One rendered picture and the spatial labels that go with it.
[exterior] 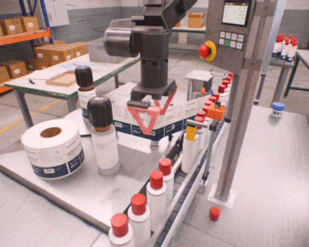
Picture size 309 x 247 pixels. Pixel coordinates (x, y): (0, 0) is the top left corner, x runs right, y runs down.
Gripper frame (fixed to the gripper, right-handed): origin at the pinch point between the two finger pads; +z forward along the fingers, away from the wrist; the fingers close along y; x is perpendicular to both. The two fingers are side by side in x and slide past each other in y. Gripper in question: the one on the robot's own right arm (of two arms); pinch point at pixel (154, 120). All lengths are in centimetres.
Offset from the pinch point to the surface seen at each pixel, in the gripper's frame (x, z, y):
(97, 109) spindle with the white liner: -22.6, 4.9, -8.7
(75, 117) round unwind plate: -62, 31, -39
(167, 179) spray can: 3.9, 16.7, 0.8
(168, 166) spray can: 3.7, 13.0, 0.1
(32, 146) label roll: -44.5, 18.0, 1.4
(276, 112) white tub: 44, 34, -93
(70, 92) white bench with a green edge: -105, 39, -84
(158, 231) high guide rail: 4.9, 24.9, 10.7
